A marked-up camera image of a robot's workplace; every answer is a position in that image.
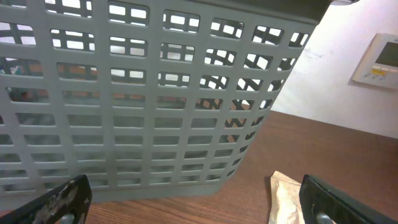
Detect white wall control panel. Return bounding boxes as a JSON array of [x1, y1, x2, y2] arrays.
[[352, 33, 397, 90]]

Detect grey plastic lattice basket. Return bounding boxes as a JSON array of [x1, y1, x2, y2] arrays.
[[1, 0, 330, 210]]

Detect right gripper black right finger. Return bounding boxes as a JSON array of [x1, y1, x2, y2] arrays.
[[299, 174, 397, 224]]

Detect beige powder bag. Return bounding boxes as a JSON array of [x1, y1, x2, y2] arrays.
[[268, 171, 305, 224]]

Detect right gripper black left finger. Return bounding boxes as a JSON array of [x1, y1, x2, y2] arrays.
[[1, 174, 92, 224]]

